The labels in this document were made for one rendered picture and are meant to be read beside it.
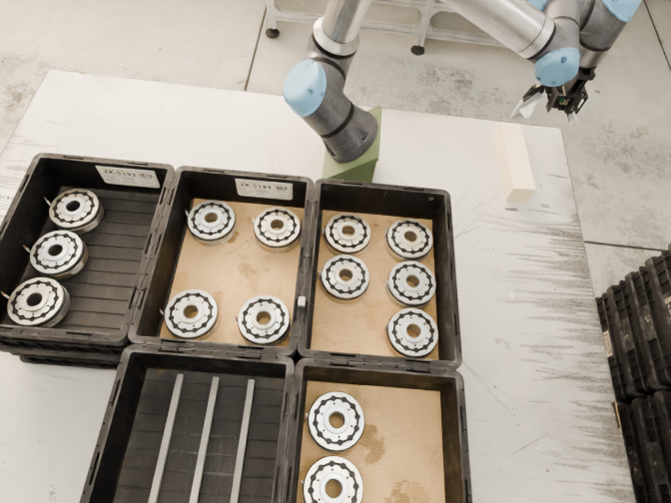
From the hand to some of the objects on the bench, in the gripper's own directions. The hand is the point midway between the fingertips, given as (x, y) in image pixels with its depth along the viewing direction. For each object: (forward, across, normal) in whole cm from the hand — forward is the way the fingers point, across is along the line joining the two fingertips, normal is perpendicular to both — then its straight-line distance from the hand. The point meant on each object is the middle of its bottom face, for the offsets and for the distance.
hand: (539, 118), depth 120 cm
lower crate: (+20, -102, -44) cm, 113 cm away
